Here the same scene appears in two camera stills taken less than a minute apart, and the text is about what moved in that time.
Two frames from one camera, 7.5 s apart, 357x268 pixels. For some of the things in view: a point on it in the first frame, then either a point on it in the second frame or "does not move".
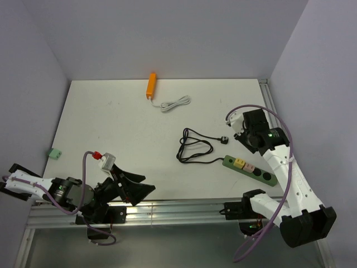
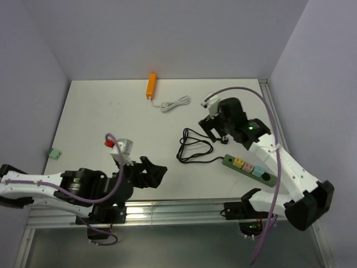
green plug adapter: (54, 153) does not move
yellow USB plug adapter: (239, 163) does not move
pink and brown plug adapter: (249, 168) does not move
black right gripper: (240, 138) to (208, 128)
